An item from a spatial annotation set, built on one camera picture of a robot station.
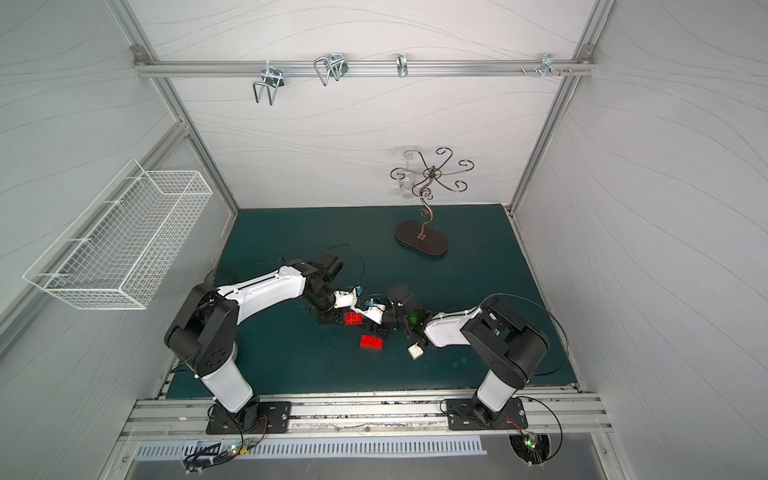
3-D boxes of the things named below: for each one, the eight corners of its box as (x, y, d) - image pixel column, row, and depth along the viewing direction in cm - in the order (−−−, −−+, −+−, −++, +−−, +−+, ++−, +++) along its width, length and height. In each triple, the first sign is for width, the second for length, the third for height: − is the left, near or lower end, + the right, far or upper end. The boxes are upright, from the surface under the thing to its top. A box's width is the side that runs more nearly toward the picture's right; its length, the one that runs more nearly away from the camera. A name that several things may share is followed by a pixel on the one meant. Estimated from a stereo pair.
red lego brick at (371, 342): (360, 349, 87) (359, 346, 85) (361, 337, 89) (360, 334, 87) (382, 349, 87) (382, 346, 85) (382, 337, 89) (382, 334, 87)
